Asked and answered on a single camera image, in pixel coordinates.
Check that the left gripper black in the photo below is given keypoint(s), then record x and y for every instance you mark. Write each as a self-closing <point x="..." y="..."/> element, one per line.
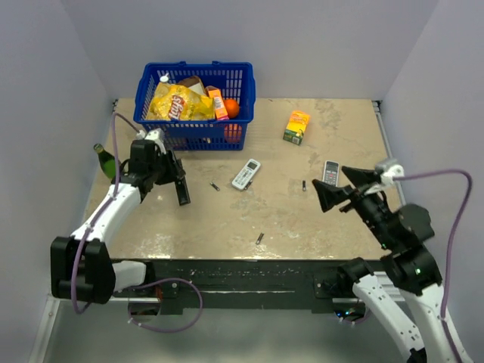
<point x="174" y="171"/>

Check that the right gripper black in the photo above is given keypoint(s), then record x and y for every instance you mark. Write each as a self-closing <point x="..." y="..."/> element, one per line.
<point x="328" y="194"/>

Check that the white remote control green screen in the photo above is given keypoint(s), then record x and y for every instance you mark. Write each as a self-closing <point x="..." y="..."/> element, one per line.
<point x="246" y="174"/>

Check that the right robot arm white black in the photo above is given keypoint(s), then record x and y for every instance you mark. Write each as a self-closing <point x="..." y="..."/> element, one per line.
<point x="428" y="333"/>

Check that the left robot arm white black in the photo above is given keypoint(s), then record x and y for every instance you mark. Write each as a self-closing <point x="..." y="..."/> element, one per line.
<point x="81" y="267"/>

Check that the white remote control dark keypad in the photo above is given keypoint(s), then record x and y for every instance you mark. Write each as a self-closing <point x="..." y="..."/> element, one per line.
<point x="330" y="174"/>

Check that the yellow green juice carton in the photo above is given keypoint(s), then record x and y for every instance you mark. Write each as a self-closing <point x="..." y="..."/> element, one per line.
<point x="296" y="127"/>

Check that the green glass bottle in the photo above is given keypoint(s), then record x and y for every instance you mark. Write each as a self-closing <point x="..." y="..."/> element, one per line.
<point x="107" y="161"/>

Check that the yellow Lays chips bag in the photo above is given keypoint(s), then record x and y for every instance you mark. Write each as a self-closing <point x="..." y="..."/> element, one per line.
<point x="179" y="103"/>

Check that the orange fruit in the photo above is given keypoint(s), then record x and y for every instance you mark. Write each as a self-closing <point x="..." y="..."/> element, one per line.
<point x="232" y="107"/>

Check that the orange carton in basket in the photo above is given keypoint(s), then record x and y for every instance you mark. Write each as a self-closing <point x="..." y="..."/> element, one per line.
<point x="220" y="110"/>

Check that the brown bread loaf bag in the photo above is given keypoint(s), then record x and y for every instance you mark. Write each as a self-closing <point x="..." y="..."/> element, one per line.
<point x="194" y="83"/>

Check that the blue plastic shopping basket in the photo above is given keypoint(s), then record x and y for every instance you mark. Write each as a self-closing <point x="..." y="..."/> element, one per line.
<point x="235" y="80"/>

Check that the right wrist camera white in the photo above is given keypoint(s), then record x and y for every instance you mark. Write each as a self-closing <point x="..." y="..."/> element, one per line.
<point x="384" y="176"/>

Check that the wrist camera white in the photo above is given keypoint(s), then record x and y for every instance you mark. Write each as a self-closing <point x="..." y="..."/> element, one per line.
<point x="156" y="135"/>
<point x="384" y="176"/>

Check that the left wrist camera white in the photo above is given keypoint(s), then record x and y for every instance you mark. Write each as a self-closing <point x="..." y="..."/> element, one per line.
<point x="156" y="135"/>

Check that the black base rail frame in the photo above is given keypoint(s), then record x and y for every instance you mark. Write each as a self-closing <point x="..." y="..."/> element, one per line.
<point x="277" y="284"/>

